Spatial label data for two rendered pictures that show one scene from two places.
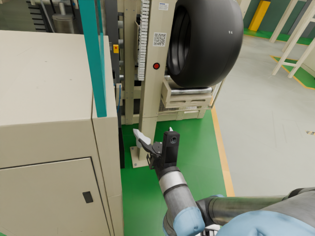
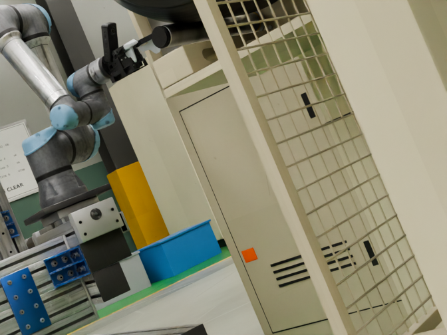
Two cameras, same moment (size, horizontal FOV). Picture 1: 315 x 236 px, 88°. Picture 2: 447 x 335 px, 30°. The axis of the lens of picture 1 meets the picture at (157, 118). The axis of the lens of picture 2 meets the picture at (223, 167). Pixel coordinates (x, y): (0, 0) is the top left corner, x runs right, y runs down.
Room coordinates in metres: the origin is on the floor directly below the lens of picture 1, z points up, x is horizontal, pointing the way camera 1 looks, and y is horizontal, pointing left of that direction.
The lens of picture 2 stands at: (2.51, -1.21, 0.59)
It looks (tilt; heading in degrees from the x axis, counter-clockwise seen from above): 1 degrees up; 148
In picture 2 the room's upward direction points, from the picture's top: 23 degrees counter-clockwise
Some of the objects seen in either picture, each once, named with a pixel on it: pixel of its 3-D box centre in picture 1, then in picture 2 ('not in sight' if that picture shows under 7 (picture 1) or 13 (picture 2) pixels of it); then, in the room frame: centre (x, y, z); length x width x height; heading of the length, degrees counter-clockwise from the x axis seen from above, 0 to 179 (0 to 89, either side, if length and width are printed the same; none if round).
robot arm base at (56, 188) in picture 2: not in sight; (59, 187); (0.09, -0.29, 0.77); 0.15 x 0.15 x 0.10
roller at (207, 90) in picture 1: (190, 90); (210, 28); (1.04, -0.20, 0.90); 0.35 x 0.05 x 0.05; 111
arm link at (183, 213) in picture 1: (183, 210); (86, 81); (0.17, -0.11, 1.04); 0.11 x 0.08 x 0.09; 24
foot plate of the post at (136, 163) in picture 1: (143, 154); not in sight; (1.06, 0.08, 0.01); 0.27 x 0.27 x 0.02; 21
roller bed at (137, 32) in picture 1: (146, 43); not in sight; (1.45, 0.19, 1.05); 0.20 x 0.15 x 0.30; 111
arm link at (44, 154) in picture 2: not in sight; (46, 151); (0.09, -0.28, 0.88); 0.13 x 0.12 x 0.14; 114
